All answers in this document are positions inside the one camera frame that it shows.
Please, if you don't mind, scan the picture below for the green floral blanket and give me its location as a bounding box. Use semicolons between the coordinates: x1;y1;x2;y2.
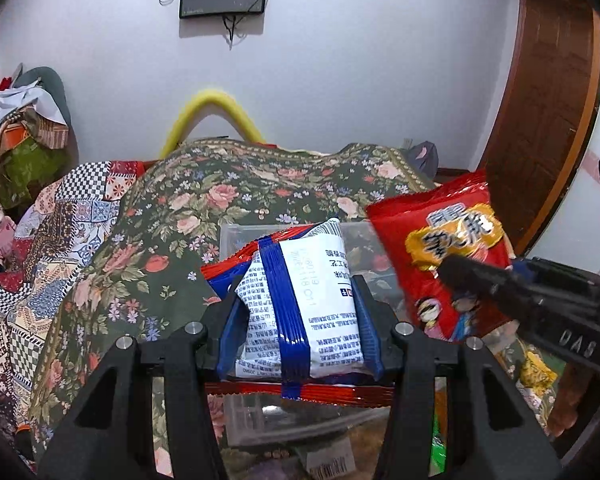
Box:
30;137;437;480

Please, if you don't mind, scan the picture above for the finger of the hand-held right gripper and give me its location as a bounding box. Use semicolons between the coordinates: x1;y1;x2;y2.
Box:
438;254;536;323
511;257;600;292

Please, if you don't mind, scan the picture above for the green snack packet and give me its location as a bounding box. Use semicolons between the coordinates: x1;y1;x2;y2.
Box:
429;407;453;478

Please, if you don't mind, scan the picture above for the patchwork printed blanket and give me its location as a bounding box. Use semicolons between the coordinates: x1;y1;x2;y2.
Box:
0;160;147;443

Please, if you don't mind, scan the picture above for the pile of folded cloths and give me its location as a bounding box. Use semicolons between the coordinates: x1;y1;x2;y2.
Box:
0;64;72;211

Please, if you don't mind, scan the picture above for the black cable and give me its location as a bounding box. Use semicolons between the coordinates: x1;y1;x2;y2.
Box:
222;12;247;51

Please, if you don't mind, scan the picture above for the red snack packet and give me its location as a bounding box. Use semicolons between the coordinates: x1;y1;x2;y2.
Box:
366;171;520;343

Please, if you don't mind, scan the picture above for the clear plastic container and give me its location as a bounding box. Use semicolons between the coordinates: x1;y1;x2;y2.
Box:
205;221;417;467

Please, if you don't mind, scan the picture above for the purple cloth bag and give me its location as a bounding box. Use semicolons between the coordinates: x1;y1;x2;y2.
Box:
402;140;440;181

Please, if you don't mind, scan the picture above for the yellow foam tube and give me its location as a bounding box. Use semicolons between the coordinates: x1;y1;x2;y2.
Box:
159;88;267;158

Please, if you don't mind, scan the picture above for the brown wooden door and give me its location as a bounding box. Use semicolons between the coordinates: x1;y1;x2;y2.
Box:
476;0;600;262

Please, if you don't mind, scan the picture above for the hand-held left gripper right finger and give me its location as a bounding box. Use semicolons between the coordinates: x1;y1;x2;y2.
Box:
351;275;565;480

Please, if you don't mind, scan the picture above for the yellow snack packet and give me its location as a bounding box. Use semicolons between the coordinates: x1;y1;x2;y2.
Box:
516;349;557;393

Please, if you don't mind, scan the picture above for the white blue-striped snack packet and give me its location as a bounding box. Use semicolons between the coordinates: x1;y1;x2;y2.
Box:
200;217;397;403

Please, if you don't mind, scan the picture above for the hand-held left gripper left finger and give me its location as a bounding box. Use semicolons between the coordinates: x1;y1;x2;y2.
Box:
37;296;251;480

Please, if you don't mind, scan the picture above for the clear barcode-label packet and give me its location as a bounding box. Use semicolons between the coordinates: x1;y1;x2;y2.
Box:
297;437;362;480

